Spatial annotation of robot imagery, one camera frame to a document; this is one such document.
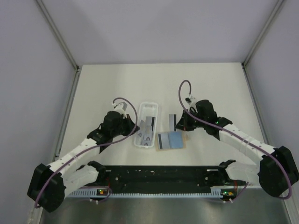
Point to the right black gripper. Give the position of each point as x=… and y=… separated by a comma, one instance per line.
x=183, y=123

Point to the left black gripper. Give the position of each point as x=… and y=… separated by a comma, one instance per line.
x=131, y=125

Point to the beige card holder wallet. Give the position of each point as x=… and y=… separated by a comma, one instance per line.
x=176, y=139

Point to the clear plastic card tray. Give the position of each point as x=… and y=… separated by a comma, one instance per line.
x=146, y=109

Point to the white card magnetic stripe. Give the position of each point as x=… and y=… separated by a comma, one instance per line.
x=163, y=141

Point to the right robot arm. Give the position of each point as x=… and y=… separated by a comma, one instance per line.
x=273, y=168

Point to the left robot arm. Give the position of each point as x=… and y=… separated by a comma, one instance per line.
x=51, y=184

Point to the card with purple logo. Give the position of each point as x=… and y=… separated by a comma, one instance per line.
x=146, y=138

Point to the striped card in tray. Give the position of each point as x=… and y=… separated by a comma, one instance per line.
x=148, y=121

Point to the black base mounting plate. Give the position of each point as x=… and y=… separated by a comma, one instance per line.
x=164, y=179

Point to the right aluminium frame post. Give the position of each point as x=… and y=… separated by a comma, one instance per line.
x=265, y=29

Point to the aluminium frame post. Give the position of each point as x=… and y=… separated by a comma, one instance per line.
x=265, y=29
x=56, y=33

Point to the left aluminium frame post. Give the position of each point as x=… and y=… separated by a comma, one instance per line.
x=56, y=33

